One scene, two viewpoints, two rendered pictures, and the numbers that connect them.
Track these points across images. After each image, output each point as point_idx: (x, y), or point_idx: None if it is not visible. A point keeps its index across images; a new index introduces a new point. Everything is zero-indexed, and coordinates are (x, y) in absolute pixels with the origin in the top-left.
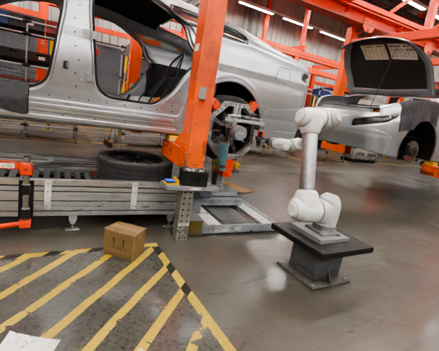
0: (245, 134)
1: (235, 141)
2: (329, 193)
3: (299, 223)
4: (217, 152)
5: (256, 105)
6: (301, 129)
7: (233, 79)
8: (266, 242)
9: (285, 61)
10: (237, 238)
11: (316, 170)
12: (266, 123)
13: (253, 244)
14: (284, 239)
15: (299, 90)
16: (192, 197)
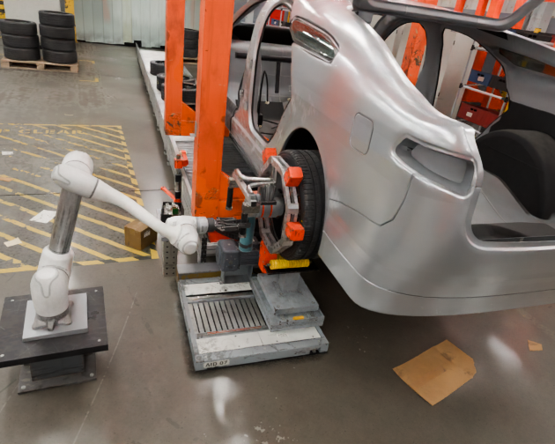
0: None
1: None
2: (52, 271)
3: (80, 299)
4: (259, 226)
5: (288, 175)
6: None
7: (307, 124)
8: (153, 343)
9: (370, 99)
10: (168, 316)
11: (55, 230)
12: (329, 225)
13: (150, 327)
14: (165, 370)
15: (384, 180)
16: None
